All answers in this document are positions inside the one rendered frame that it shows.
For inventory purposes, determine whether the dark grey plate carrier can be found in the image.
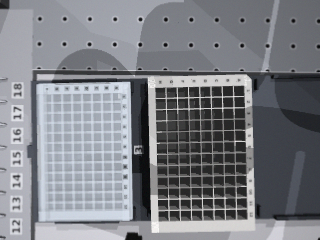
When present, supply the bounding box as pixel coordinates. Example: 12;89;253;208
27;74;320;222

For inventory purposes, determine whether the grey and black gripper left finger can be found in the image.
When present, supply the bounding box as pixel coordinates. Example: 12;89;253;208
125;232;142;240

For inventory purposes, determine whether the white multi-well plate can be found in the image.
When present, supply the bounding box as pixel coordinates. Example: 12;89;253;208
36;82;133;222

